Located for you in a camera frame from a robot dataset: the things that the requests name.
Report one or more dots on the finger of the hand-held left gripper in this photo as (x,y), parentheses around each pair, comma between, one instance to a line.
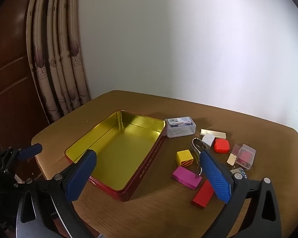
(29,151)

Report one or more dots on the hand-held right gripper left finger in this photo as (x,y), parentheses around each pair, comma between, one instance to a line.
(80,176)

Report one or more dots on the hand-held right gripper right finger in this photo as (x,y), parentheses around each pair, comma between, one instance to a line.
(216,178)

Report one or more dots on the blue patterned small tin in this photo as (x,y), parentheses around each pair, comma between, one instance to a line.
(239,171)

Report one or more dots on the magenta block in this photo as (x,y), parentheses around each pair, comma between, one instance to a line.
(186,177)

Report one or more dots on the silver nail clipper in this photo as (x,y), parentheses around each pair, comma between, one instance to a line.
(197,148)

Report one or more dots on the clear box with red contents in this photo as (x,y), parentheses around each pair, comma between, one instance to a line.
(245,156)

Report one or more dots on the yellow block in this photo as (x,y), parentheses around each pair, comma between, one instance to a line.
(183,156)

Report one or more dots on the beige rectangular box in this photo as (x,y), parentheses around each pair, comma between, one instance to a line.
(217,134)

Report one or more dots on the red tin box gold inside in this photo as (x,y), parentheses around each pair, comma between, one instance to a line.
(119,153)

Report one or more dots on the small pale tag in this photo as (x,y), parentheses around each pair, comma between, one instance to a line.
(231,158)

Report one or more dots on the red square case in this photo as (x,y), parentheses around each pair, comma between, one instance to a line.
(221,145)

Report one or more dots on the small white box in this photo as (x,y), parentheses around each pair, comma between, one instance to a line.
(208,140)

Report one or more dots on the brown wooden door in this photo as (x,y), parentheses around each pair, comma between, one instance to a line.
(10,79)

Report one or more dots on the clear plastic card box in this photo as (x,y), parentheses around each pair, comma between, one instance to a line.
(180,126)

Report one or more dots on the beige patterned curtain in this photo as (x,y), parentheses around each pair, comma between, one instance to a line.
(57,54)

